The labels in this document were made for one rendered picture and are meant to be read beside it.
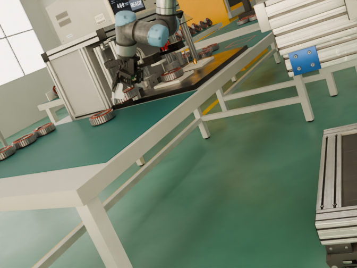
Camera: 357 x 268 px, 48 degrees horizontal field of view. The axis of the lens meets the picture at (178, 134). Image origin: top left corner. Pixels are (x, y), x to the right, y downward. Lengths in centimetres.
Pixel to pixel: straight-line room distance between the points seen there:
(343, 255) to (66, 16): 161
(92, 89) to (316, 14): 110
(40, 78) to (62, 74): 752
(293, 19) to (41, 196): 93
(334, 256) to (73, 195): 96
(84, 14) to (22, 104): 721
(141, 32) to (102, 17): 57
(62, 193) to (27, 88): 826
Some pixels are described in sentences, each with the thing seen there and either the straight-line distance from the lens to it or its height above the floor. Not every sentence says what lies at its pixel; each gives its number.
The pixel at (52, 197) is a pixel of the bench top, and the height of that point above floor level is 73.
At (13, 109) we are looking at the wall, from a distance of 904.
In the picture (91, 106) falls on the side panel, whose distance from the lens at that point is 202.
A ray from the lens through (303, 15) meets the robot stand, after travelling 135.
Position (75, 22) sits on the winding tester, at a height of 119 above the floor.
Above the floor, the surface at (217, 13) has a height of 84.
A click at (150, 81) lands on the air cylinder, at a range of 199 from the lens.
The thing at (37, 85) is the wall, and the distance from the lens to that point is 951.
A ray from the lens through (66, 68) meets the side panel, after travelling 204.
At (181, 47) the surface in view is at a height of 89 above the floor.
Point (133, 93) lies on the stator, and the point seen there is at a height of 84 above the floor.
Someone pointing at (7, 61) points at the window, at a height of 138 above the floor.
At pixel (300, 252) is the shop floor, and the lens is 178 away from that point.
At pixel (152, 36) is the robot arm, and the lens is 141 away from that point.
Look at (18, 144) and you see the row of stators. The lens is 202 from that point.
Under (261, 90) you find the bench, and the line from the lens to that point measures 358.
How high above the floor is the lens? 107
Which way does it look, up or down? 16 degrees down
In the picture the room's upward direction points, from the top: 22 degrees counter-clockwise
